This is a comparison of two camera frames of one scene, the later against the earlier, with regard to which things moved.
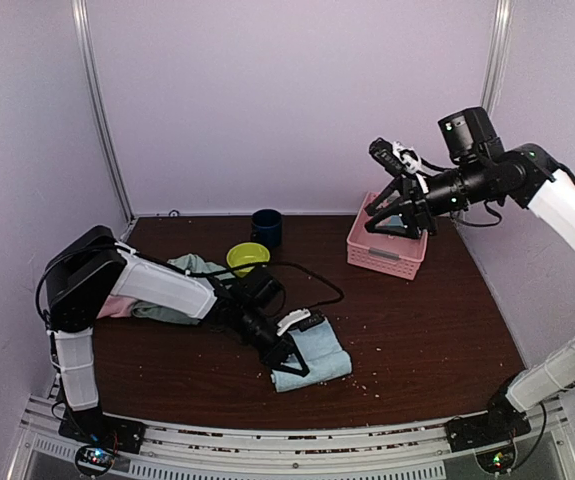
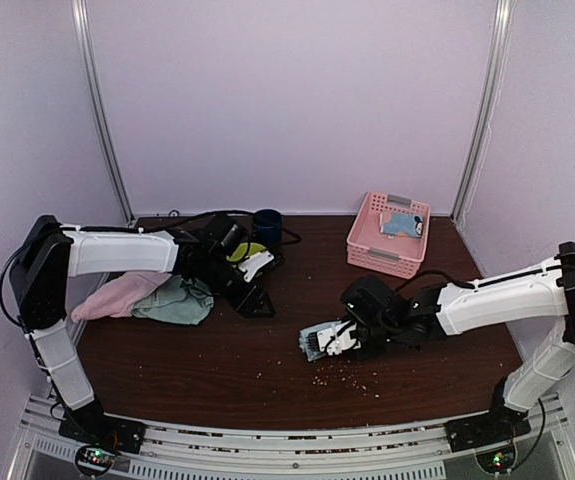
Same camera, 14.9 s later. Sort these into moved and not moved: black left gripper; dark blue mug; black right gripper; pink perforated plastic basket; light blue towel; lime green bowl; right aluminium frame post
Moved: light blue towel; black left gripper; black right gripper
Not moved: pink perforated plastic basket; dark blue mug; right aluminium frame post; lime green bowl
